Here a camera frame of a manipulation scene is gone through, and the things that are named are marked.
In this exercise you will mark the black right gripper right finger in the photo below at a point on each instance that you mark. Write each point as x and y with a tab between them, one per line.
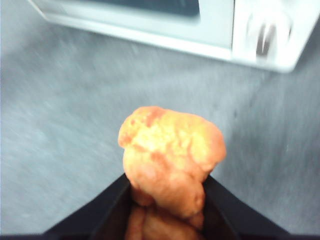
232	217

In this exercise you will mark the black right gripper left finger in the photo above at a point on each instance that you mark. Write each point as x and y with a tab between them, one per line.
100	217

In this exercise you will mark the golden bread roll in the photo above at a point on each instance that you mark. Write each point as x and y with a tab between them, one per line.
170	150

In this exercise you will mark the oven temperature knob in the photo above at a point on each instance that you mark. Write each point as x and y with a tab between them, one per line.
267	32

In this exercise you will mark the white Toshiba toaster oven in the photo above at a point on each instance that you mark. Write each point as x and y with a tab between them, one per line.
305	15

